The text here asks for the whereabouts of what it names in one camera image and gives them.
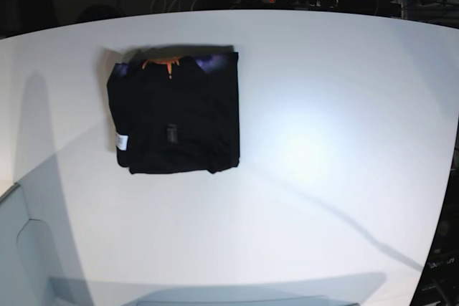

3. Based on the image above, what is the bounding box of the black T-shirt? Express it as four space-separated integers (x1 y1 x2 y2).
106 49 240 174

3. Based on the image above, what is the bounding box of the black equipment box with lettering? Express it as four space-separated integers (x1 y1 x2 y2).
415 191 459 306

